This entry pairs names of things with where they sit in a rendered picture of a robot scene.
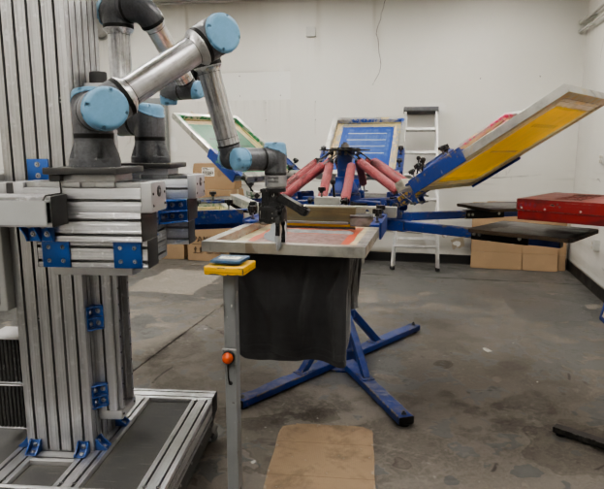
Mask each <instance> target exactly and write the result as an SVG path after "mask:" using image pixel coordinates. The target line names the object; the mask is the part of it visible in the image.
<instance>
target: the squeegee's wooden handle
mask: <svg viewBox="0 0 604 489"><path fill-rule="evenodd" d="M307 207H308V208H309V209H310V212H309V214H308V215H307V216H301V215H300V214H298V213H297V212H295V211H293V210H292V209H290V208H288V207H287V206H286V208H287V220H301V221H334V222H348V224H350V214H356V207H324V206H307Z"/></svg>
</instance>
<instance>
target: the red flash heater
mask: <svg viewBox="0 0 604 489"><path fill-rule="evenodd" d="M516 210H518V218H517V219H524V220H536V221H547V222H558V223H570V224H581V225H592V226H604V195H601V194H582V193H562V192H553V193H547V194H541V195H535V196H528V197H523V198H518V199H517V206H516Z"/></svg>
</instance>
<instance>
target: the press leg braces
mask: <svg viewBox="0 0 604 489"><path fill-rule="evenodd" d="M353 320H354V321H355V322H356V323H357V324H358V325H359V326H360V328H361V329H362V330H363V331H364V332H365V333H366V334H367V335H368V337H369V338H370V340H368V341H367V342H371V343H378V342H382V341H384V340H385V339H381V338H379V337H378V336H377V335H376V333H375V332H374V331H373V330H372V329H371V328H370V327H369V325H368V324H367V323H366V322H365V321H364V320H363V318H362V317H361V316H360V315H359V314H358V313H357V312H356V310H355V317H354V318H352V315H351V332H350V340H351V344H352V346H353V349H354V353H355V356H356V359H357V363H358V366H359V370H360V372H359V373H356V375H357V376H358V377H359V378H360V379H361V380H362V381H367V380H374V379H375V378H374V377H373V376H371V375H370V374H369V371H368V367H367V364H366V359H365V356H364V352H363V349H362V346H361V343H360V340H359V336H358V333H357V330H356V327H355V324H354V321H353ZM313 362H314V360H312V359H308V360H303V362H302V364H301V366H300V367H299V369H298V370H295V371H293V373H295V374H298V375H305V374H307V373H310V372H312V371H314V370H315V369H312V368H310V367H311V365H312V363H313Z"/></svg>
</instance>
